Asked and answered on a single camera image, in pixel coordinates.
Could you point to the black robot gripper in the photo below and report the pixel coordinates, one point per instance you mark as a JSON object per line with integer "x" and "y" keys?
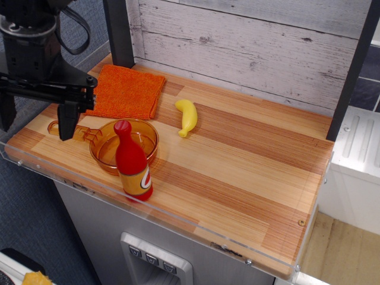
{"x": 33, "y": 65}

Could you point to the red toy bottle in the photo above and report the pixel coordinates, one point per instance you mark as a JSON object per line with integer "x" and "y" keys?
{"x": 132, "y": 164}

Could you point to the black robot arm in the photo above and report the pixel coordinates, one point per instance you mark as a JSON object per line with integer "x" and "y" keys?
{"x": 40, "y": 16}

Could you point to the orange folded cloth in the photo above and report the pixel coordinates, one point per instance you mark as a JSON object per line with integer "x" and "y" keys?
{"x": 126, "y": 93}

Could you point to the silver toy fridge cabinet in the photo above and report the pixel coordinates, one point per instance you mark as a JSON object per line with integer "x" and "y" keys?
{"x": 100, "y": 222}

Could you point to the yellow toy banana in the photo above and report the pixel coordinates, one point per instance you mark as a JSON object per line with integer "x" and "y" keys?
{"x": 189, "y": 116}

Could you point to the yellow black object corner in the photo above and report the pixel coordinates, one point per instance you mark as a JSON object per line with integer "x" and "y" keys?
{"x": 17, "y": 268}

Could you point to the grey dispenser button panel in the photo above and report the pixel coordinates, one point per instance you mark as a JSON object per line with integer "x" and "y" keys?
{"x": 149, "y": 264}

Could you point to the white toy sink unit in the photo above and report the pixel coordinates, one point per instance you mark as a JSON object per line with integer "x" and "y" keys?
{"x": 350, "y": 191}

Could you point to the dark grey left post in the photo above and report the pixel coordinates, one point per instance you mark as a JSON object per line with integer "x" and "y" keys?
{"x": 119, "y": 32}

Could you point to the dark grey post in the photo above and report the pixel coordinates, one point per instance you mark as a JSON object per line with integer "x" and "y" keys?
{"x": 359, "y": 57}
{"x": 119, "y": 32}

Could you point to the dark grey right post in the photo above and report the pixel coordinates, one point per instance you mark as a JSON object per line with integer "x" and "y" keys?
{"x": 359, "y": 57}

